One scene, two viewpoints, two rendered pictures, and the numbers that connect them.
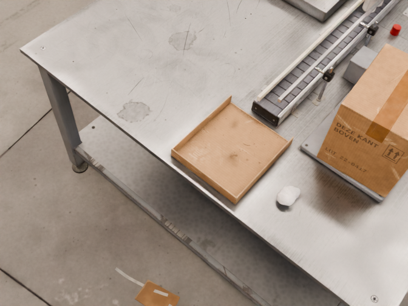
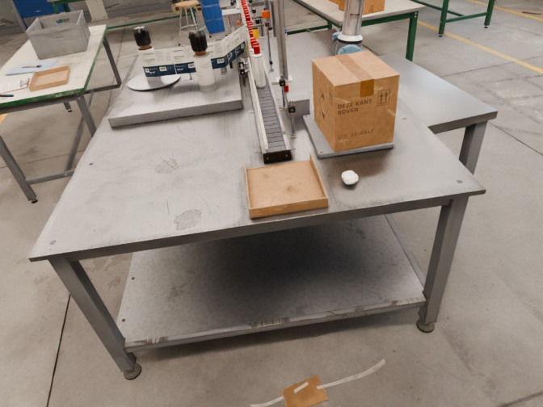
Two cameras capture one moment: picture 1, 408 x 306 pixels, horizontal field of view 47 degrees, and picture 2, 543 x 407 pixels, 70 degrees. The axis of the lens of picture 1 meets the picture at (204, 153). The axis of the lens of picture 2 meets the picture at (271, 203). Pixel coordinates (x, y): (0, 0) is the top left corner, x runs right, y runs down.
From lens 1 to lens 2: 78 cm
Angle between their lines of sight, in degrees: 31
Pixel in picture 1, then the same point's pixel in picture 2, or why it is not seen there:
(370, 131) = (362, 91)
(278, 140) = (302, 163)
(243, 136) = (280, 176)
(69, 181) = (135, 390)
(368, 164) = (372, 122)
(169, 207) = (247, 314)
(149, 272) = (275, 383)
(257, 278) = (355, 296)
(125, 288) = not seen: outside the picture
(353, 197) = (377, 155)
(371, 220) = (401, 156)
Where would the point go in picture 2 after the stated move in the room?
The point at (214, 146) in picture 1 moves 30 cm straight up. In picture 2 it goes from (271, 193) to (261, 115)
